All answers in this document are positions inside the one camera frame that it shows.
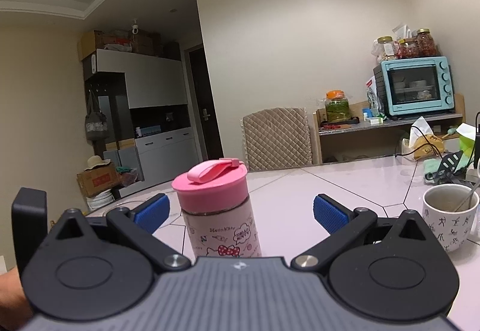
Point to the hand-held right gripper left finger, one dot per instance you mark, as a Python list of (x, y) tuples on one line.
[(152, 214)]

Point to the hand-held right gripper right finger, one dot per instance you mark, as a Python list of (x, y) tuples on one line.
[(330, 216)]

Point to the cartoon print bottle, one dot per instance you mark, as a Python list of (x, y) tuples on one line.
[(221, 233)]

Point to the person's left forearm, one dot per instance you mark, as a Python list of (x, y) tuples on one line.
[(11, 301)]

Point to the stack of white plates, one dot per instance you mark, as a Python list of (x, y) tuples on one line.
[(100, 200)]

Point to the red label cardboard box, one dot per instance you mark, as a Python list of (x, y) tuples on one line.
[(98, 181)]

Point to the straw hat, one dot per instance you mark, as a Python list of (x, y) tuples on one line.
[(96, 163)]

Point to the wooden shelf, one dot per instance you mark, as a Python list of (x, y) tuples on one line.
[(356, 132)]

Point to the chair with quilted cover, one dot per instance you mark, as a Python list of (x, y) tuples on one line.
[(277, 139)]

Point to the grey hanging bag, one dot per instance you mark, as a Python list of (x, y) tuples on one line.
[(95, 124)]

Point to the small white box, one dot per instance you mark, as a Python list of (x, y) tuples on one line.
[(377, 120)]

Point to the orange lid pickle jar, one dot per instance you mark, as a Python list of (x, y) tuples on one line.
[(336, 108)]

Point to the green cloth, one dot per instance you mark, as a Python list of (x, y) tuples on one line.
[(432, 170)]

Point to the white patterned mug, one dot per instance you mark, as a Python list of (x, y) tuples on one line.
[(446, 229)]

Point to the yellow bag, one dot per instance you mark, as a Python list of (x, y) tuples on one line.
[(429, 150)]

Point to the dark door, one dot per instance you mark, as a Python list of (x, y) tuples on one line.
[(204, 106)]

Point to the white tissue pack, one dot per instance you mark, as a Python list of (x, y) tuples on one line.
[(419, 128)]

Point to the red white package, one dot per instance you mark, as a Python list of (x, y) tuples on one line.
[(372, 94)]

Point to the black phone stand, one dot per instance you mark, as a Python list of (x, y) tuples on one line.
[(452, 165)]

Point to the grey cabinet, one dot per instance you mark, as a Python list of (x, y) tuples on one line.
[(153, 79)]

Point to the metal spoon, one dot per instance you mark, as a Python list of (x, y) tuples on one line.
[(465, 199)]

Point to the teal toaster oven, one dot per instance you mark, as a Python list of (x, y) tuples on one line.
[(412, 87)]

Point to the clear plastic bag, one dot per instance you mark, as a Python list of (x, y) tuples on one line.
[(377, 51)]

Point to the glass jar with pale contents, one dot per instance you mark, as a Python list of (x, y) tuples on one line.
[(388, 49)]

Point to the small jar of red chilies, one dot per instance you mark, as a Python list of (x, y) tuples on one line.
[(408, 49)]

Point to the tall jar of red chilies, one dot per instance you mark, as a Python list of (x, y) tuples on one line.
[(426, 44)]

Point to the white plastic bag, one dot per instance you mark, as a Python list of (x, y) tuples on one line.
[(401, 31)]

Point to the white security camera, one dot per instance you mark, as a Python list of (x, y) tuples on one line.
[(134, 29)]

